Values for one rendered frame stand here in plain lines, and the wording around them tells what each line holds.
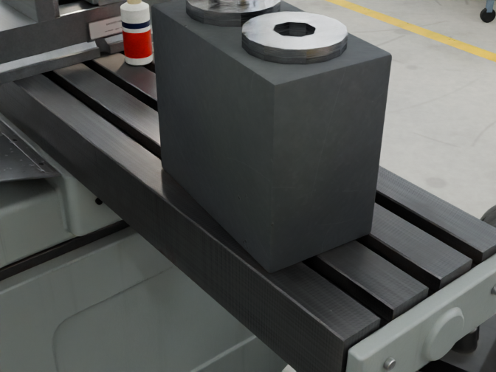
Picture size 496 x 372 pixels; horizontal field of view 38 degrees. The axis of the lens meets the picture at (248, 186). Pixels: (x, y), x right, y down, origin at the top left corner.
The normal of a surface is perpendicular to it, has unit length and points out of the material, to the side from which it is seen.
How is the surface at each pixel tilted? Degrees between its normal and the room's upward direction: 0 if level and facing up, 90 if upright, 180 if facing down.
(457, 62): 0
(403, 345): 90
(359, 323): 0
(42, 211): 90
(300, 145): 90
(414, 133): 0
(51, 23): 90
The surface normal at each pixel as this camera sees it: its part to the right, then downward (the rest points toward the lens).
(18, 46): 0.64, 0.42
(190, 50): -0.85, 0.28
